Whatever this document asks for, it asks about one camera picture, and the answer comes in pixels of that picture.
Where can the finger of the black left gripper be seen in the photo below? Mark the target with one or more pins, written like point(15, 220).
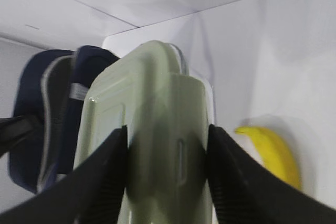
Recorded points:
point(16, 129)

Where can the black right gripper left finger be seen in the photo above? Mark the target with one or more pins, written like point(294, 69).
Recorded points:
point(92, 193)

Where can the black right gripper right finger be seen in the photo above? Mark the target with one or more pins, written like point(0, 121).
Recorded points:
point(243, 191)

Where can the yellow banana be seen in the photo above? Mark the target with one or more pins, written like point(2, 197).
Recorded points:
point(275, 154)

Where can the navy blue lunch bag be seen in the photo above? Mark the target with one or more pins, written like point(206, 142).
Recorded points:
point(53, 86)

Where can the green lid glass container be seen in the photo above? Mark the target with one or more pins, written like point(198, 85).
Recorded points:
point(164, 108)

